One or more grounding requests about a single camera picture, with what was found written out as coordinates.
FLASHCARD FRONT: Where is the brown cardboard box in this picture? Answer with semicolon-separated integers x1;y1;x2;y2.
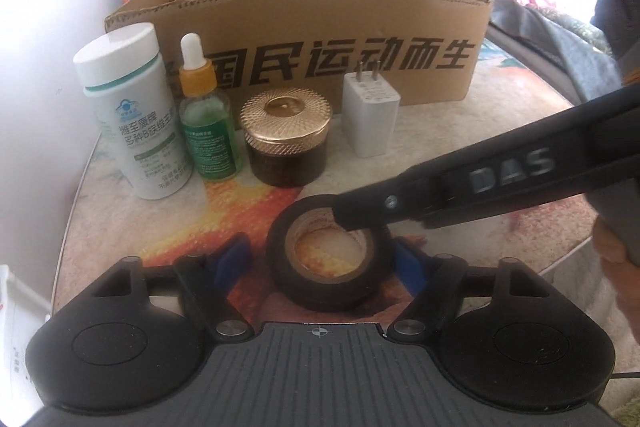
104;0;495;116

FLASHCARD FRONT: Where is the bed with grey sheet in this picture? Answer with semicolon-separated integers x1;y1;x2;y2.
357;0;622;108

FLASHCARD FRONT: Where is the white supplement bottle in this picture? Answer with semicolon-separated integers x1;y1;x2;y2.
73;23;194;200

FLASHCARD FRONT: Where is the black electrical tape roll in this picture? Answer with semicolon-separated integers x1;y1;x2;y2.
266;194;397;312

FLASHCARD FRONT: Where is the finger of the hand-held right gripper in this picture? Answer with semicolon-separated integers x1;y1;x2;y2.
331;166;452;234

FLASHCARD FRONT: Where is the green dropper bottle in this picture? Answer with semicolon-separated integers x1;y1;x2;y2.
177;33;245;180

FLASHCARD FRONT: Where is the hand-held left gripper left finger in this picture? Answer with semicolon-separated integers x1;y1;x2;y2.
88;232;254;344

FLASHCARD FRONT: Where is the gold lid dark jar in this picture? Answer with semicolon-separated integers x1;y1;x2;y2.
238;88;334;187

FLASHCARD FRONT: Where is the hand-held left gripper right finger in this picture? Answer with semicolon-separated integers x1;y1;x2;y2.
387;237;547;343

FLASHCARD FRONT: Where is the person's right hand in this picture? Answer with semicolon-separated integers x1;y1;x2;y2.
592;219;640;359

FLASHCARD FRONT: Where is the white charger plug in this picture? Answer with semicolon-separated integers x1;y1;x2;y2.
342;59;402;158

